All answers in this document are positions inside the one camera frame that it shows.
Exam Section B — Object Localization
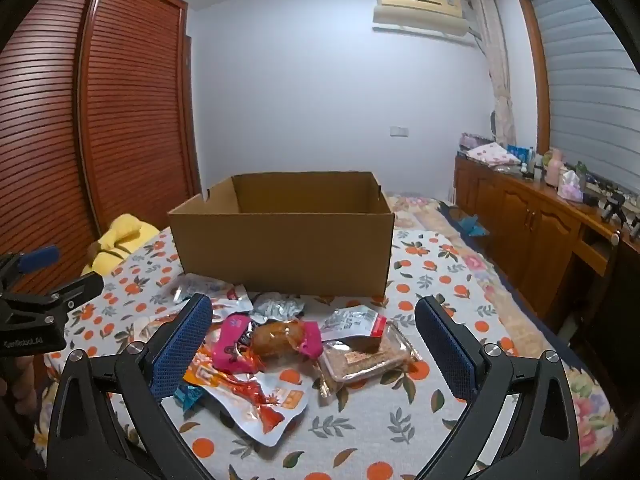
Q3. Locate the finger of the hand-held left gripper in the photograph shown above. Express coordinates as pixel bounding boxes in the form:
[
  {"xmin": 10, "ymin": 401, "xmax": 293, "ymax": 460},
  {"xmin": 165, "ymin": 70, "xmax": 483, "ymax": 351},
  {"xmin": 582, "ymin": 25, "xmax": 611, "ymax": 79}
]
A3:
[
  {"xmin": 0, "ymin": 246, "xmax": 61, "ymax": 288},
  {"xmin": 0, "ymin": 274, "xmax": 105, "ymax": 313}
]

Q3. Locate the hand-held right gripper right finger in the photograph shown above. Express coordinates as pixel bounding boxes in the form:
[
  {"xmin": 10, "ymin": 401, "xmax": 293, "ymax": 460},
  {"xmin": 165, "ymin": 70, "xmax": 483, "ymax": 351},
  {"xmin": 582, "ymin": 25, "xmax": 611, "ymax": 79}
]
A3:
[{"xmin": 414, "ymin": 295, "xmax": 583, "ymax": 480}]

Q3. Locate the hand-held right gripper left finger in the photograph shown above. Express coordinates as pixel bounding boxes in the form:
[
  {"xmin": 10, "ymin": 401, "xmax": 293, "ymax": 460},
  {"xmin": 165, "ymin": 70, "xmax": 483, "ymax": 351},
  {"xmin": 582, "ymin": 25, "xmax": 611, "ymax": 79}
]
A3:
[{"xmin": 47, "ymin": 292, "xmax": 216, "ymax": 480}]

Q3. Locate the blue snack packet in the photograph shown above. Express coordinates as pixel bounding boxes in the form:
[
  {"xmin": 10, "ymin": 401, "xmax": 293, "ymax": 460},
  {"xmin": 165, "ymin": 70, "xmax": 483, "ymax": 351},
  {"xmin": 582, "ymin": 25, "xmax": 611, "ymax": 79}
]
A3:
[{"xmin": 174, "ymin": 382, "xmax": 204, "ymax": 412}]

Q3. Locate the silver snack packet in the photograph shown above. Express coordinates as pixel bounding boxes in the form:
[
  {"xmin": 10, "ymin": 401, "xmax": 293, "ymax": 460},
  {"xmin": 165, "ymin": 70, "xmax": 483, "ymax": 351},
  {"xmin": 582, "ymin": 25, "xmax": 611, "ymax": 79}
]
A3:
[
  {"xmin": 174, "ymin": 275, "xmax": 236, "ymax": 307},
  {"xmin": 249, "ymin": 292, "xmax": 306, "ymax": 324}
]

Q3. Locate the silver packet with orange strip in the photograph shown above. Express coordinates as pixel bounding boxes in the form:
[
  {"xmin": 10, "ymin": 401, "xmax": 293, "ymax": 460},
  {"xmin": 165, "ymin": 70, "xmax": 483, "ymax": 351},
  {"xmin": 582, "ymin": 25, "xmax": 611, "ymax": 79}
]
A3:
[{"xmin": 210, "ymin": 285, "xmax": 256, "ymax": 324}]

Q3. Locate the orange and white snack packet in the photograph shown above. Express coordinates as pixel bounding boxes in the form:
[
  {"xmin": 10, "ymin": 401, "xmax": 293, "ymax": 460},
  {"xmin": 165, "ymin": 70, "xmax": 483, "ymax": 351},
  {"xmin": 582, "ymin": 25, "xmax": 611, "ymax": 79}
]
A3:
[{"xmin": 182, "ymin": 345, "xmax": 309, "ymax": 447}]

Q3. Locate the clear brown cake packet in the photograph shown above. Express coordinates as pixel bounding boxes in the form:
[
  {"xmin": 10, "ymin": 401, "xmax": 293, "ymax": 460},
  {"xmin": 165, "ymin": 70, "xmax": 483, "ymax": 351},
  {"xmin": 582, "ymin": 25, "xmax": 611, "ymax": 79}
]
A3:
[{"xmin": 317, "ymin": 322, "xmax": 424, "ymax": 407}]

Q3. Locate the silver packet with red edge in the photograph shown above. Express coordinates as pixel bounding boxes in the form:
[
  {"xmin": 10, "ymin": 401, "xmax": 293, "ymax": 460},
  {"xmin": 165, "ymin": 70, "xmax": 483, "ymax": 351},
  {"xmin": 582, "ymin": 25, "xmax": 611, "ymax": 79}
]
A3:
[{"xmin": 320, "ymin": 306, "xmax": 389, "ymax": 344}]

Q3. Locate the pink drumstick packet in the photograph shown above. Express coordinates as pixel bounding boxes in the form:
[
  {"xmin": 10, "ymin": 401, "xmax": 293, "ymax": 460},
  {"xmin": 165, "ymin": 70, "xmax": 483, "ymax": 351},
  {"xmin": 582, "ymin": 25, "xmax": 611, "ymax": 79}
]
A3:
[{"xmin": 211, "ymin": 314, "xmax": 321, "ymax": 374}]

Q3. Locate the brown cardboard box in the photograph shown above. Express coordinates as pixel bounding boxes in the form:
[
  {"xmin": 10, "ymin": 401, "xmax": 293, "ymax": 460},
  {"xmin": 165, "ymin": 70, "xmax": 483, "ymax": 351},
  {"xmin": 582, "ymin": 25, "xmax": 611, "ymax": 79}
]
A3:
[{"xmin": 167, "ymin": 171, "xmax": 396, "ymax": 297}]

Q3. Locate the person's left hand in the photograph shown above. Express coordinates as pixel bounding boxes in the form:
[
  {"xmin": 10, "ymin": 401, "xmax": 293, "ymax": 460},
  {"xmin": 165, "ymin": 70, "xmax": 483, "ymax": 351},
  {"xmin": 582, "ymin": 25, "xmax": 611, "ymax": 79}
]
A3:
[{"xmin": 7, "ymin": 355, "xmax": 38, "ymax": 413}]

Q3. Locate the yellow plush toy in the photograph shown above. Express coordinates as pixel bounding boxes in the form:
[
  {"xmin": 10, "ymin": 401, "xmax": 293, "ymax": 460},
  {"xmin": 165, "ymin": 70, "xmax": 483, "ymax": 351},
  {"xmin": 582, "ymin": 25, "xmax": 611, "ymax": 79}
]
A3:
[{"xmin": 80, "ymin": 213, "xmax": 162, "ymax": 277}]

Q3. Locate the floral quilt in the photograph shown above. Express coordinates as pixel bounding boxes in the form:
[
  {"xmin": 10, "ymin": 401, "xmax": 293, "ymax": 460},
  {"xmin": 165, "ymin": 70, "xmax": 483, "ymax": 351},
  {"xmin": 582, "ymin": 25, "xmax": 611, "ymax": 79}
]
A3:
[{"xmin": 385, "ymin": 192, "xmax": 562, "ymax": 347}]

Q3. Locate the orange print bedsheet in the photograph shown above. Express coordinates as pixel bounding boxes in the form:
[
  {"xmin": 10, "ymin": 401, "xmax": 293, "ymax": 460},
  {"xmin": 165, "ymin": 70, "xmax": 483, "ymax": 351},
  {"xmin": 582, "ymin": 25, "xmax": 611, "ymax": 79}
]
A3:
[{"xmin": 40, "ymin": 225, "xmax": 622, "ymax": 480}]

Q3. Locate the blue cloth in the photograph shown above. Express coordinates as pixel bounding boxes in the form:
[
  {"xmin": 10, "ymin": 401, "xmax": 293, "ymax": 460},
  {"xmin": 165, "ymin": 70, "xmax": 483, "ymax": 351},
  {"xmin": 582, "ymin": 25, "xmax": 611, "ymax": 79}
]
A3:
[{"xmin": 440, "ymin": 200, "xmax": 491, "ymax": 239}]

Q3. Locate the wooden louvred wardrobe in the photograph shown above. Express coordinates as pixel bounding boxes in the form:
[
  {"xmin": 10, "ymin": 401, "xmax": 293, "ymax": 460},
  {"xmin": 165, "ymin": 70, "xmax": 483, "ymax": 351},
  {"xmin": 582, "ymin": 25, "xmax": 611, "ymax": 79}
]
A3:
[{"xmin": 0, "ymin": 0, "xmax": 202, "ymax": 303}]

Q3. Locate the wooden sideboard cabinet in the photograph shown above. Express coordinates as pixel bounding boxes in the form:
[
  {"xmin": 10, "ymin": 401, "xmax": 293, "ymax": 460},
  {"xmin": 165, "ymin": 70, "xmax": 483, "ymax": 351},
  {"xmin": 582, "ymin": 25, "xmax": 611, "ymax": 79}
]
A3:
[{"xmin": 452, "ymin": 152, "xmax": 640, "ymax": 347}]

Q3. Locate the folded floral cloth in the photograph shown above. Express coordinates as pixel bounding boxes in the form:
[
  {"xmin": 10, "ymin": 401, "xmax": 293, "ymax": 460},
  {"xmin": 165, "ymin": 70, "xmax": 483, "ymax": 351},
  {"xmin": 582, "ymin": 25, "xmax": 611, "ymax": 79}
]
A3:
[{"xmin": 467, "ymin": 142, "xmax": 522, "ymax": 169}]

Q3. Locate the purple tissue pack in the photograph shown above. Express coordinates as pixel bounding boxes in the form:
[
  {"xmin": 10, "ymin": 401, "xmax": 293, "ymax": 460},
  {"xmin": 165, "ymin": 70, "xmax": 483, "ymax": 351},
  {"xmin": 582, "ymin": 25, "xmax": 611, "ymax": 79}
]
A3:
[{"xmin": 557, "ymin": 170, "xmax": 585, "ymax": 202}]

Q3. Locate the pink bottle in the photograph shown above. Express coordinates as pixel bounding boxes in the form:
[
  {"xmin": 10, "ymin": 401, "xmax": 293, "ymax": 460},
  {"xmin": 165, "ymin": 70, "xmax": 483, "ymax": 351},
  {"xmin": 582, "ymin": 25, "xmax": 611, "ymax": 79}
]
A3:
[{"xmin": 546, "ymin": 150, "xmax": 566, "ymax": 189}]

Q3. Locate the small black tripod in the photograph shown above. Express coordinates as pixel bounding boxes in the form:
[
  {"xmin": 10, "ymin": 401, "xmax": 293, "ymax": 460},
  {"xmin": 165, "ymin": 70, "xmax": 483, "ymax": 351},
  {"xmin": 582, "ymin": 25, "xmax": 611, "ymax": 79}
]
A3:
[{"xmin": 599, "ymin": 194, "xmax": 627, "ymax": 224}]

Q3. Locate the beige curtain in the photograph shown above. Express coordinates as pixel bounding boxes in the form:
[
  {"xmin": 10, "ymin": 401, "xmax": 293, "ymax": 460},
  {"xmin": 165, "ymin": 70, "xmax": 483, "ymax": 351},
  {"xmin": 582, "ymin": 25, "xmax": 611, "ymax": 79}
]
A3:
[{"xmin": 470, "ymin": 0, "xmax": 518, "ymax": 150}]

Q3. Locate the grey window blind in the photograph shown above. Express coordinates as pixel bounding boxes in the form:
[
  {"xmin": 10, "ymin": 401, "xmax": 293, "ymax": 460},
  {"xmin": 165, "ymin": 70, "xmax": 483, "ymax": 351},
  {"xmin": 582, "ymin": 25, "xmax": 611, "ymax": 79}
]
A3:
[{"xmin": 525, "ymin": 0, "xmax": 640, "ymax": 202}]

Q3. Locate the wall air conditioner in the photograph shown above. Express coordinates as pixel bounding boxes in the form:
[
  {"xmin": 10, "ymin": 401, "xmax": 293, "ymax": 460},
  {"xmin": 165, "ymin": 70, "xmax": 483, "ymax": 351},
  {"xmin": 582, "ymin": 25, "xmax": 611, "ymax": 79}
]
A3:
[{"xmin": 372, "ymin": 0, "xmax": 471, "ymax": 39}]

